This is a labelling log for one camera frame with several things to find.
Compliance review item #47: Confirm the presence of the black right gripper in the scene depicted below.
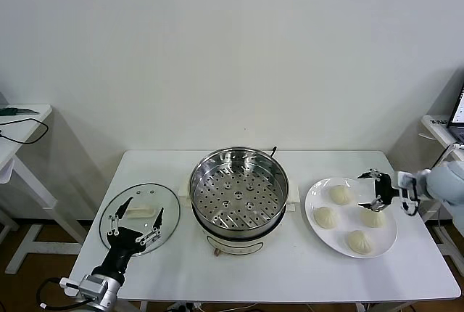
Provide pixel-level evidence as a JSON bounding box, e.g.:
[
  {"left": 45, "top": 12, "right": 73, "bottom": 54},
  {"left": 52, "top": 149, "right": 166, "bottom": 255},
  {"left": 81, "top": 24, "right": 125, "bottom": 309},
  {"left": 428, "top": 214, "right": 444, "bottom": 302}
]
[{"left": 356, "top": 168, "right": 399, "bottom": 213}]

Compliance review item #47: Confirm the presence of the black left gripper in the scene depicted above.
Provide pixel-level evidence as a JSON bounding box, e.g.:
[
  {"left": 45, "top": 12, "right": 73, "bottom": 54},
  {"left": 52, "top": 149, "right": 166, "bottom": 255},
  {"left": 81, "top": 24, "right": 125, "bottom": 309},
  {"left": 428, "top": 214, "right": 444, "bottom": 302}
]
[{"left": 91, "top": 197, "right": 165, "bottom": 286}]

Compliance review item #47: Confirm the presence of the white steamed baozi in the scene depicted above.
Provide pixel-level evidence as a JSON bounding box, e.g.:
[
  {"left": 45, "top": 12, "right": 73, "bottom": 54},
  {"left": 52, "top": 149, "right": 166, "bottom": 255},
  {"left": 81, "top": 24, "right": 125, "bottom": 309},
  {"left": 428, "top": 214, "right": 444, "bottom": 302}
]
[
  {"left": 312, "top": 205, "right": 340, "bottom": 230},
  {"left": 344, "top": 230, "right": 374, "bottom": 256},
  {"left": 358, "top": 207, "right": 387, "bottom": 229},
  {"left": 328, "top": 184, "right": 355, "bottom": 205}
]

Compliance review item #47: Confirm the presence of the glass lid with cream handle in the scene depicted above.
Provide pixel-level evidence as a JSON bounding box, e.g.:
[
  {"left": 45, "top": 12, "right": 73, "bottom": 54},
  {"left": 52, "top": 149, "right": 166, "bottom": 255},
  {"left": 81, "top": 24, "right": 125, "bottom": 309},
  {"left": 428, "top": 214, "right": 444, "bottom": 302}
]
[{"left": 99, "top": 182, "right": 181, "bottom": 257}]

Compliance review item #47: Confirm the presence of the stainless steel steamer basket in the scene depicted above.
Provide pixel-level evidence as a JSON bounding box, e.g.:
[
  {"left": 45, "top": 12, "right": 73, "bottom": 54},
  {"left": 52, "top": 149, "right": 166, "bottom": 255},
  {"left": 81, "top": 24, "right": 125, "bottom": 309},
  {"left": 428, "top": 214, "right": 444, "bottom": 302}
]
[{"left": 188, "top": 147, "right": 290, "bottom": 239}]

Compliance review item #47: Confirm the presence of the white round plate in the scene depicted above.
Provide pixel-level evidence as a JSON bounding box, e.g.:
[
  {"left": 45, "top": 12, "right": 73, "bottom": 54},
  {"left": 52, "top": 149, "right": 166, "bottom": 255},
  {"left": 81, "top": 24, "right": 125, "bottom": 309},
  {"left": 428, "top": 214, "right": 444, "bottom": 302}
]
[{"left": 304, "top": 177, "right": 399, "bottom": 259}]

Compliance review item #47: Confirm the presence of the cream electric cooker base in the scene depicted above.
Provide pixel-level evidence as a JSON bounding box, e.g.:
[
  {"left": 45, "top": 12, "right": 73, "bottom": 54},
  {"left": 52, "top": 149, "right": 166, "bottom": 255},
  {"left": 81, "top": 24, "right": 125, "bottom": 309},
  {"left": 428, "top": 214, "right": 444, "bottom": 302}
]
[{"left": 178, "top": 177, "right": 301, "bottom": 257}]

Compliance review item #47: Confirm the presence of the open laptop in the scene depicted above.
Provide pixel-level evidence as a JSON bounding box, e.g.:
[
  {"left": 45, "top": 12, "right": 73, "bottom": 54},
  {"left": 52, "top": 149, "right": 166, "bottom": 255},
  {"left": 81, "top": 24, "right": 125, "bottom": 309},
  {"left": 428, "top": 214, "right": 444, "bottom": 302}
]
[{"left": 447, "top": 85, "right": 464, "bottom": 142}]

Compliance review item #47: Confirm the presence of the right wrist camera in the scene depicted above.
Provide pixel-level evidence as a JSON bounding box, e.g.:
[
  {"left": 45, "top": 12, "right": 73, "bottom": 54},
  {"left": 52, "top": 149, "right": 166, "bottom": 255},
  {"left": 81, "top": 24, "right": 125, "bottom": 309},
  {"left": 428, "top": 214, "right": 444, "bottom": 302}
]
[{"left": 397, "top": 170, "right": 421, "bottom": 217}]

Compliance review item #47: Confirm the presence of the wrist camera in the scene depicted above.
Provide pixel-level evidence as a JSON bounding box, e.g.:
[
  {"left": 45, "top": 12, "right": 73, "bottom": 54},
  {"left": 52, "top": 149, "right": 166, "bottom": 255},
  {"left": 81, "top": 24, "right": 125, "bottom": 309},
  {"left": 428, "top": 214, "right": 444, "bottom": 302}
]
[
  {"left": 397, "top": 170, "right": 421, "bottom": 217},
  {"left": 59, "top": 277, "right": 84, "bottom": 297}
]

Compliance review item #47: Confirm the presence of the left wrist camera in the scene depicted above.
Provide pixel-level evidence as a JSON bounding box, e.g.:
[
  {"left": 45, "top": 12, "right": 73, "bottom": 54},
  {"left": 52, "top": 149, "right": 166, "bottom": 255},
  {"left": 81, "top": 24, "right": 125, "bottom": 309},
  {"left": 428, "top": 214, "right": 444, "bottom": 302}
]
[{"left": 59, "top": 277, "right": 84, "bottom": 297}]

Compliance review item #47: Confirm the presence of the thin black cable loop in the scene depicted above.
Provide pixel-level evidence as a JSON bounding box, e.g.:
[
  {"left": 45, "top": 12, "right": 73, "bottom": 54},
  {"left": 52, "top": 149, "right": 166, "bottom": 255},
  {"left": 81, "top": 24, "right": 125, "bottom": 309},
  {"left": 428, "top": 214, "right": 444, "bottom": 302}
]
[{"left": 0, "top": 118, "right": 50, "bottom": 145}]

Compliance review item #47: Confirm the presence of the white side table with cable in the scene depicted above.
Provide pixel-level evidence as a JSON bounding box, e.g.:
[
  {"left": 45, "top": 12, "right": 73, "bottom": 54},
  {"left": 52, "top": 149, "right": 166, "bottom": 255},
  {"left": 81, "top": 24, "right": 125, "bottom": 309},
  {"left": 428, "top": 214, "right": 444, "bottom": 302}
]
[{"left": 0, "top": 103, "right": 91, "bottom": 275}]

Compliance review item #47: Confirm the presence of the green handled tool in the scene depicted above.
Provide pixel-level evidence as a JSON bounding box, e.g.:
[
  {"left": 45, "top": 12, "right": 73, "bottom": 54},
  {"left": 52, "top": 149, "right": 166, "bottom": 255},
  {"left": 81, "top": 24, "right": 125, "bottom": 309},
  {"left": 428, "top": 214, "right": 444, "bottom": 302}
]
[{"left": 0, "top": 106, "right": 40, "bottom": 116}]

